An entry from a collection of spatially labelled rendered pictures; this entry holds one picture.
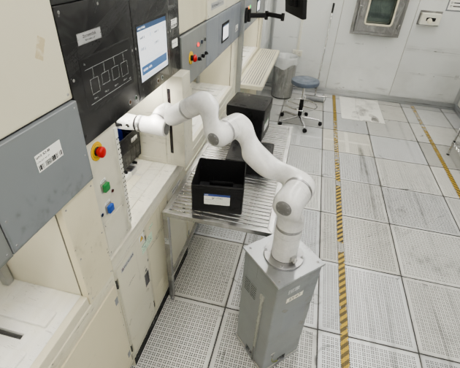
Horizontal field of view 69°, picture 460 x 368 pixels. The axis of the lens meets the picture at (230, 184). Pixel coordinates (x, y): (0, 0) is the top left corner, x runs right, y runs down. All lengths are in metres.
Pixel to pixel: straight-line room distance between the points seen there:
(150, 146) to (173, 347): 1.19
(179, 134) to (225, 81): 1.46
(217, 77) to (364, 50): 3.11
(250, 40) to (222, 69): 1.50
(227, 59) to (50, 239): 2.38
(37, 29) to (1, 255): 0.55
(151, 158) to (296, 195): 1.03
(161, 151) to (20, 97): 1.17
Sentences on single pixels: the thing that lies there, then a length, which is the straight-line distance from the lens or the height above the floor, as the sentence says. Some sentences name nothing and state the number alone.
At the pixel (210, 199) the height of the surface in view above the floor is 0.85.
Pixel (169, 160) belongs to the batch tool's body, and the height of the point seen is 0.90.
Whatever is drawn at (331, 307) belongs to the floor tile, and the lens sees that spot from 2.49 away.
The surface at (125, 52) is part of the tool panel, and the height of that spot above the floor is 1.61.
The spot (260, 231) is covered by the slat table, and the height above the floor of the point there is 0.76.
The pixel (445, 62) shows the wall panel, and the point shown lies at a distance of 6.14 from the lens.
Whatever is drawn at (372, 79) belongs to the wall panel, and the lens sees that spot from 6.00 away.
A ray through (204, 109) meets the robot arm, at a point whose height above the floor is 1.39.
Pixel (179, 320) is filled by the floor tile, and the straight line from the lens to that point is 2.32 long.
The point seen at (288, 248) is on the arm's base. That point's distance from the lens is 1.54.
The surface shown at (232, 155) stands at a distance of 2.15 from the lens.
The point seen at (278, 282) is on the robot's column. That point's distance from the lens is 1.54.
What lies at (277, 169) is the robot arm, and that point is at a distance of 1.38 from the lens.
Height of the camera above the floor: 1.95
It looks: 35 degrees down
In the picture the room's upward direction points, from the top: 3 degrees clockwise
